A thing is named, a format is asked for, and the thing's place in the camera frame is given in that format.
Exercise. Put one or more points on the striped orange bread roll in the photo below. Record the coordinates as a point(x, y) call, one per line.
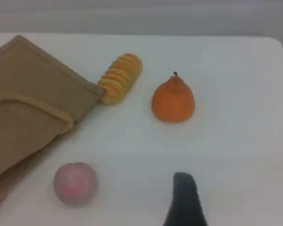
point(120, 80)

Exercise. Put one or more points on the pink round bun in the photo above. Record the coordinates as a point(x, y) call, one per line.
point(75, 183)

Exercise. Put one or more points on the brown jute bag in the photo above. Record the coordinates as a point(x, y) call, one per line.
point(26, 117)

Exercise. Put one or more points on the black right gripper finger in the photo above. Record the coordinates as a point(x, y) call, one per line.
point(185, 202)

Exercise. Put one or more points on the orange pear-shaped fruit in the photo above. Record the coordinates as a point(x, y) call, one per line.
point(173, 103)

